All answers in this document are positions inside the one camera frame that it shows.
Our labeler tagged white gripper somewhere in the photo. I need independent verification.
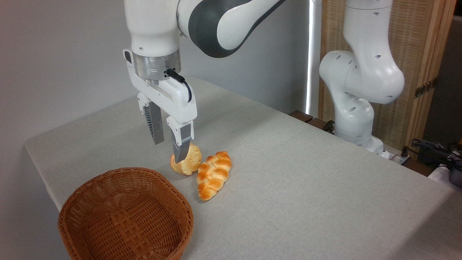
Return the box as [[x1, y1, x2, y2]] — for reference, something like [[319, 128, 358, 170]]
[[123, 49, 198, 164]]

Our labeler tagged round bread roll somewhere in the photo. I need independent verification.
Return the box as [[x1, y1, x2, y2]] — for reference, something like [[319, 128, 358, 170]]
[[170, 144, 202, 176]]

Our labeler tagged braided bread loaf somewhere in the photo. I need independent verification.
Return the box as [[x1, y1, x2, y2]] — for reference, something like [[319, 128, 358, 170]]
[[196, 151, 232, 201]]

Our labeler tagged brown wicker basket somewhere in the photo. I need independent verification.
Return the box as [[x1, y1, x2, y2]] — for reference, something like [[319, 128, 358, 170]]
[[58, 167, 194, 260]]

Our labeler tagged dark brown wooden block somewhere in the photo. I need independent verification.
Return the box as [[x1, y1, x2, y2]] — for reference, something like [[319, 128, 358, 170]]
[[289, 110, 314, 123], [307, 118, 335, 133]]

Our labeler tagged grey tablecloth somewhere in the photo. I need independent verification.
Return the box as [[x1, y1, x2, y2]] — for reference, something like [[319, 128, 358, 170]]
[[25, 77, 462, 260]]

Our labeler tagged white vertical pole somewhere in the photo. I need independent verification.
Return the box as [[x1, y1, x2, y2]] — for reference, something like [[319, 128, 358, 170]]
[[305, 0, 323, 118]]

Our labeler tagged white power strip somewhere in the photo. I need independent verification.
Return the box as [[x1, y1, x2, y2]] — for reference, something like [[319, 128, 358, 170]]
[[382, 146, 412, 165]]

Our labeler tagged wooden woven folding screen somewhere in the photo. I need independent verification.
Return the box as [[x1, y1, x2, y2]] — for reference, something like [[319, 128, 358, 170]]
[[319, 0, 457, 159]]

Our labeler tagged metal screen hinge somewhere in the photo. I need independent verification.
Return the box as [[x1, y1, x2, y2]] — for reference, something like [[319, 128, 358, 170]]
[[414, 77, 438, 99]]

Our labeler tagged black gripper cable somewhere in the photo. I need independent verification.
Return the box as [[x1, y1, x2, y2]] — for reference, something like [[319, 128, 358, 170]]
[[166, 68, 193, 103]]

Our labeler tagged black cable bundle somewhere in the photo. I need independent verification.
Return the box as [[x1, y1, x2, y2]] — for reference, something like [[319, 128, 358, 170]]
[[411, 138, 462, 170]]

